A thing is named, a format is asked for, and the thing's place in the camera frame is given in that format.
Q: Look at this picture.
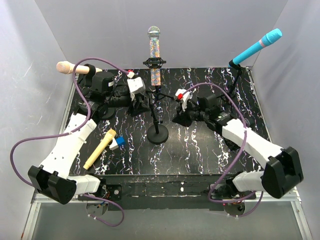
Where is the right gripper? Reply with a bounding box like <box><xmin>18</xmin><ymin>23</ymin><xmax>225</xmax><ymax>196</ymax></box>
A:
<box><xmin>171</xmin><ymin>100</ymin><xmax>208</xmax><ymax>128</ymax></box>

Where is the black tripod shock-mount stand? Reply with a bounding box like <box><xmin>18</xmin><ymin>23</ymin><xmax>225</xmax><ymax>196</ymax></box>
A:
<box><xmin>143</xmin><ymin>57</ymin><xmax>174</xmax><ymax>116</ymax></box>

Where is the black round-base mic stand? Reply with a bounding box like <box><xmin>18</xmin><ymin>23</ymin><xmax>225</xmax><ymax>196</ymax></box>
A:
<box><xmin>146</xmin><ymin>104</ymin><xmax>169</xmax><ymax>145</ymax></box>

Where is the cream yellow microphone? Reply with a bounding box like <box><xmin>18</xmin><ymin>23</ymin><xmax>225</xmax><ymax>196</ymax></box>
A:
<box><xmin>83</xmin><ymin>129</ymin><xmax>116</xmax><ymax>170</ymax></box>

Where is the glitter rhinestone microphone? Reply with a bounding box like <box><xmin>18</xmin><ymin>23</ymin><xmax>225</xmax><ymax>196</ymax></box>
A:
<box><xmin>147</xmin><ymin>26</ymin><xmax>161</xmax><ymax>86</ymax></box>

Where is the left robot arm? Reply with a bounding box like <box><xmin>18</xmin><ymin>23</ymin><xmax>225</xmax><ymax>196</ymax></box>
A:
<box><xmin>27</xmin><ymin>113</ymin><xmax>107</xmax><ymax>205</ymax></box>

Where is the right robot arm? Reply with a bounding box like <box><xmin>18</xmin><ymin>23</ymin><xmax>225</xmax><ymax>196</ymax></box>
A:
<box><xmin>172</xmin><ymin>89</ymin><xmax>304</xmax><ymax>199</ymax></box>

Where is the black tripod stand, cyan microphone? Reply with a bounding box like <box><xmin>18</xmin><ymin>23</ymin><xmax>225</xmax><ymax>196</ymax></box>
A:
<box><xmin>228</xmin><ymin>60</ymin><xmax>243</xmax><ymax>98</ymax></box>

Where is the pink microphone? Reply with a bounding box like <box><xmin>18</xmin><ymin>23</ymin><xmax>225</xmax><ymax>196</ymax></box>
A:
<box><xmin>56</xmin><ymin>61</ymin><xmax>103</xmax><ymax>75</ymax></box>

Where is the cyan blue microphone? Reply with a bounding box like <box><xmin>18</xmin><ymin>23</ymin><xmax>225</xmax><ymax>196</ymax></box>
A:
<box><xmin>228</xmin><ymin>28</ymin><xmax>283</xmax><ymax>67</ymax></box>

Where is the blue and white block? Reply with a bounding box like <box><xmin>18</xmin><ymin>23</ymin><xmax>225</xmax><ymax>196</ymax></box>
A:
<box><xmin>109</xmin><ymin>136</ymin><xmax>126</xmax><ymax>151</ymax></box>

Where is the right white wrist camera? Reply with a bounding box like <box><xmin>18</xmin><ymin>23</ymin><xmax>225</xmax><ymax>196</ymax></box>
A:
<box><xmin>174</xmin><ymin>88</ymin><xmax>192</xmax><ymax>112</ymax></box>

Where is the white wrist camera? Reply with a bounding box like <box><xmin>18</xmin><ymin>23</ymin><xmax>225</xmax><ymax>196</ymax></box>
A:
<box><xmin>127</xmin><ymin>77</ymin><xmax>146</xmax><ymax>101</ymax></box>
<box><xmin>174</xmin><ymin>88</ymin><xmax>192</xmax><ymax>112</ymax></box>

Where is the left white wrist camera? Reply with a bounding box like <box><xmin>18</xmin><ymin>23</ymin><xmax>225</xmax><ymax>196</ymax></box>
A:
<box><xmin>127</xmin><ymin>77</ymin><xmax>146</xmax><ymax>101</ymax></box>

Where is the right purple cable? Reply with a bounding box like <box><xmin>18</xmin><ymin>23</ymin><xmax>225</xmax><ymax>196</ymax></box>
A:
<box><xmin>179</xmin><ymin>82</ymin><xmax>265</xmax><ymax>217</ymax></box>

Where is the purple cable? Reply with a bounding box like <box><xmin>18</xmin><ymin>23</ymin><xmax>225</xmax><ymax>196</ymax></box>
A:
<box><xmin>179</xmin><ymin>82</ymin><xmax>265</xmax><ymax>217</ymax></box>
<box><xmin>9</xmin><ymin>57</ymin><xmax>133</xmax><ymax>228</ymax></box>

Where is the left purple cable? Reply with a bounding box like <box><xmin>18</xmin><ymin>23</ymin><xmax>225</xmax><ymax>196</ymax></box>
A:
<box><xmin>9</xmin><ymin>57</ymin><xmax>133</xmax><ymax>228</ymax></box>

